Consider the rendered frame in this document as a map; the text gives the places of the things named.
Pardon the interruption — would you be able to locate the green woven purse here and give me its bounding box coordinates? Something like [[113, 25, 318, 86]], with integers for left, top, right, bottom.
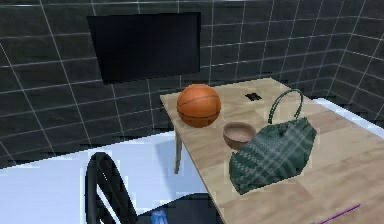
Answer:
[[228, 88, 318, 196]]

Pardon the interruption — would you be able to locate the blue small object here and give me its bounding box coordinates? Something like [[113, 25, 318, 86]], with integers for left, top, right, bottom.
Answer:
[[150, 209, 168, 224]]

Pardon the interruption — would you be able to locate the orange basketball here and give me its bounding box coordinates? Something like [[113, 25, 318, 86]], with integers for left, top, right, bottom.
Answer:
[[176, 83, 222, 129]]

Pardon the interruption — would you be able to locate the black television set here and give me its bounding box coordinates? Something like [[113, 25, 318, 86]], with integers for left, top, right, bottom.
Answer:
[[86, 11, 202, 85]]

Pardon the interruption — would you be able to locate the purple thin stick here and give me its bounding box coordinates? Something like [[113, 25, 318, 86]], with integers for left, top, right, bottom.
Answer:
[[309, 203, 362, 224]]

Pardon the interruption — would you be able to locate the brown wooden bowl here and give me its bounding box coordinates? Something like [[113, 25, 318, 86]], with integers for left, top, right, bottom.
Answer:
[[222, 121, 258, 151]]

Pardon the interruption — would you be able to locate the black chair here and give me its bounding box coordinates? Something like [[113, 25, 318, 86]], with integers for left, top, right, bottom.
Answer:
[[84, 151, 224, 224]]

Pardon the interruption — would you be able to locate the light wooden table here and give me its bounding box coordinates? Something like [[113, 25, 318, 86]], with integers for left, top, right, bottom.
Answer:
[[159, 77, 384, 224]]

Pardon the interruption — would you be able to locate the small black flat square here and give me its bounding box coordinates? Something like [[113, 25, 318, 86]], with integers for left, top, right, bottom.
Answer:
[[244, 92, 263, 102]]

